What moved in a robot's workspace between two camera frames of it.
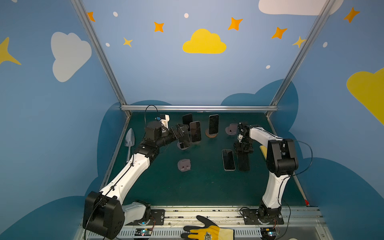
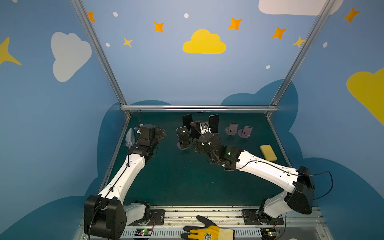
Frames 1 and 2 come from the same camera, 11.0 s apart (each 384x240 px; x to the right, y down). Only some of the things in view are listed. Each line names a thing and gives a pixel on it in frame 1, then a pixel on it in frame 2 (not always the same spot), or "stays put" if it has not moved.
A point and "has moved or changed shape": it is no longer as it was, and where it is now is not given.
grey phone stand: x=184 y=165 has moved or changed shape
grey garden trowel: x=129 y=141 stays put
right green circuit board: x=268 y=233 stays put
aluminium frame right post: x=302 y=52 stays put
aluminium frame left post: x=100 y=50 stays put
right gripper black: x=243 y=144 -> x=199 y=141
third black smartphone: x=195 y=131 stays put
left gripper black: x=181 y=132 -> x=160 y=132
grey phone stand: x=232 y=130 stays put
